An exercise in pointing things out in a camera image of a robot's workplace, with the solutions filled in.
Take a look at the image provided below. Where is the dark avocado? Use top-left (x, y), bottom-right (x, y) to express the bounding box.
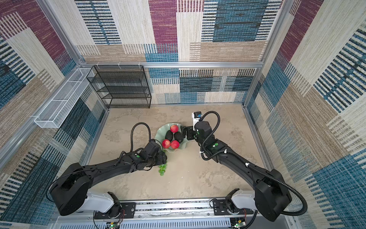
top-left (173, 132), bottom-right (184, 144)
top-left (165, 130), bottom-right (174, 141)

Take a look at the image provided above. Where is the green fake grape bunch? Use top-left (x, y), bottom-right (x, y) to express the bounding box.
top-left (159, 164), bottom-right (167, 176)

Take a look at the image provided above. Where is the red apple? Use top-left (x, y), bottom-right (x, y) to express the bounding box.
top-left (162, 139), bottom-right (171, 148)
top-left (170, 140), bottom-right (180, 149)
top-left (170, 125), bottom-right (179, 133)

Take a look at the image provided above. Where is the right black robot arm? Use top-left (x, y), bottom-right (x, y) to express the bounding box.
top-left (183, 111), bottom-right (308, 222)

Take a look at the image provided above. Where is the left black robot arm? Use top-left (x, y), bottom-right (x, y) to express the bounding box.
top-left (49, 138), bottom-right (167, 219)

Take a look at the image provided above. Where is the light green wavy fruit bowl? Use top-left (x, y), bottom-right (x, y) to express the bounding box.
top-left (153, 123), bottom-right (188, 153)

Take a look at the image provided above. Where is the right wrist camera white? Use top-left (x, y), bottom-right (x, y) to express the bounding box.
top-left (192, 111), bottom-right (202, 131)

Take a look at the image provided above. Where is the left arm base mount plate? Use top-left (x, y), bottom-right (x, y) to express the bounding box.
top-left (93, 202), bottom-right (136, 220)

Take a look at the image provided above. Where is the aluminium front rail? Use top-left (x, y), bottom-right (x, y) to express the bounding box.
top-left (48, 198), bottom-right (300, 229)

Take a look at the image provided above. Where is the black wire shelf rack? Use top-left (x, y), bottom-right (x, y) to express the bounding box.
top-left (86, 65), bottom-right (152, 109)

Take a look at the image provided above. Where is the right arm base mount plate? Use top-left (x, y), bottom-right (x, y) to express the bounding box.
top-left (209, 198), bottom-right (254, 216)

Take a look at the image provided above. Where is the white mesh wall basket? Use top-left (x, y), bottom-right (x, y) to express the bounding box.
top-left (34, 68), bottom-right (90, 128)

